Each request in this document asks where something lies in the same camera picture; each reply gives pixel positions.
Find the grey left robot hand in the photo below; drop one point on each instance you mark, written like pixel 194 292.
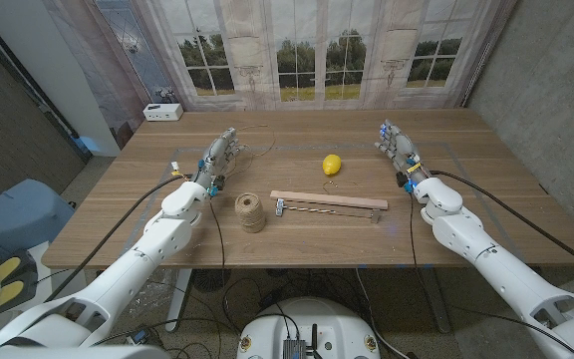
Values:
pixel 214 159

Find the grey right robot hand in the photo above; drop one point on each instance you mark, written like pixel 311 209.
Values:
pixel 401 149

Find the jute thread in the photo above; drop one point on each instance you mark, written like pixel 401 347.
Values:
pixel 274 141

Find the jute twine spool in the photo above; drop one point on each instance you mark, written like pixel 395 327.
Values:
pixel 250 214

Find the wooden clip hanger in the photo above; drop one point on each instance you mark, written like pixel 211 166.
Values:
pixel 327 199

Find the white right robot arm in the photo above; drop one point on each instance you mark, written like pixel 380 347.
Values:
pixel 466 234

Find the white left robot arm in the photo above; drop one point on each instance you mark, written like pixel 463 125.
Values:
pixel 157 239

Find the yellow toy lemon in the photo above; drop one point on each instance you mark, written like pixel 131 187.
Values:
pixel 332 164

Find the white socket box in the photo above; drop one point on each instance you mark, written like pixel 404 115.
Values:
pixel 162 112

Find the black floor fan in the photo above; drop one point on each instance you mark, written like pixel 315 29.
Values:
pixel 211 280

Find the small blue plastic item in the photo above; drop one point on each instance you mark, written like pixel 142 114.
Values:
pixel 87 144

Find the white table leg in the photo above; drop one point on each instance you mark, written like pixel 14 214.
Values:
pixel 180 299

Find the printed window backdrop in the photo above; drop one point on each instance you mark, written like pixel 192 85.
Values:
pixel 317 30

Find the grey table leg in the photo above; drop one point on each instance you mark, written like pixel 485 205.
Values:
pixel 436 304

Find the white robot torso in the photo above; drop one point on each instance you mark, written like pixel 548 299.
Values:
pixel 337 329

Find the small device with blue screen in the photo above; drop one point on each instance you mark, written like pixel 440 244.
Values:
pixel 140 335

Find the blue plastic bin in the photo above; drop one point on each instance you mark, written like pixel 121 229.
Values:
pixel 18 214

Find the white platform box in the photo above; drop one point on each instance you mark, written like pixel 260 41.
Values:
pixel 44 271

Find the grey radio module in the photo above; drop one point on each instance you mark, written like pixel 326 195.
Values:
pixel 294 349

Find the black pedal with yellow pads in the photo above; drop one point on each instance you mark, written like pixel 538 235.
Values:
pixel 18 279

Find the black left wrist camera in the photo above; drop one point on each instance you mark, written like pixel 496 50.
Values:
pixel 215 188

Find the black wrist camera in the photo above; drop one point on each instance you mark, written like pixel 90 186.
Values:
pixel 402 180
pixel 215 188

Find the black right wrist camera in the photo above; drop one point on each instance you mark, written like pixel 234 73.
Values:
pixel 402 180

